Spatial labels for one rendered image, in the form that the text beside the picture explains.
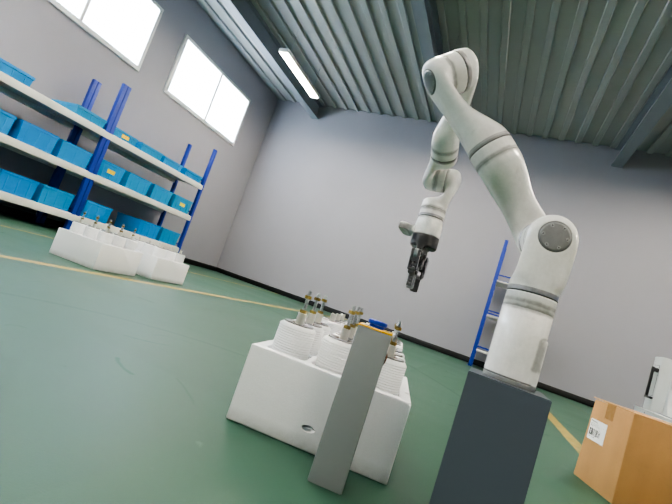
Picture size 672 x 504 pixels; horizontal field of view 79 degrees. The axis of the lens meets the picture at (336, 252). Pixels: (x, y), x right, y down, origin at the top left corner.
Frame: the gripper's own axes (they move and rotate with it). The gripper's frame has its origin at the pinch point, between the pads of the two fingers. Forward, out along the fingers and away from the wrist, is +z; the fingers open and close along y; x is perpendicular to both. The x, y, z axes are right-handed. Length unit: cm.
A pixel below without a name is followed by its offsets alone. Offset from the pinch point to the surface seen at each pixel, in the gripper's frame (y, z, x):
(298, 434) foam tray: -20.8, 41.3, 11.2
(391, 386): -13.7, 25.3, -4.6
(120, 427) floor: -50, 44, 33
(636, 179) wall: 602, -312, -161
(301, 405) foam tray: -21.3, 35.1, 12.3
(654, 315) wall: 607, -111, -217
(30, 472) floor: -69, 44, 27
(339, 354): -17.6, 22.0, 8.4
